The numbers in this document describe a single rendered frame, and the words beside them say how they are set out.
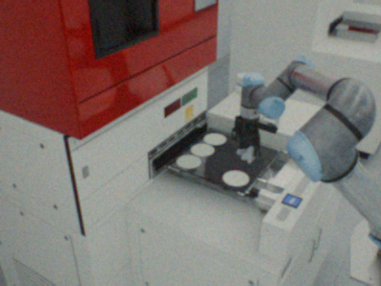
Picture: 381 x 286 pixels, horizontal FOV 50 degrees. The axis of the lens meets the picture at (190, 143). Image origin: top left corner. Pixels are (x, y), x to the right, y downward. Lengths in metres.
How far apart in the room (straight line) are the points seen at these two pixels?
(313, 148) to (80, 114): 0.64
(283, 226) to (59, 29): 0.86
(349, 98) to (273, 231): 0.55
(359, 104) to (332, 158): 0.13
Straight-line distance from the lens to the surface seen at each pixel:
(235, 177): 1.60
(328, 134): 0.94
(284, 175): 1.68
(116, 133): 1.42
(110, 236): 1.61
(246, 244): 1.45
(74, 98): 1.18
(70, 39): 1.13
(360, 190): 1.07
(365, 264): 1.48
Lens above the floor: 1.84
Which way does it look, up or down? 31 degrees down
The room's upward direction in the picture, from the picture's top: straight up
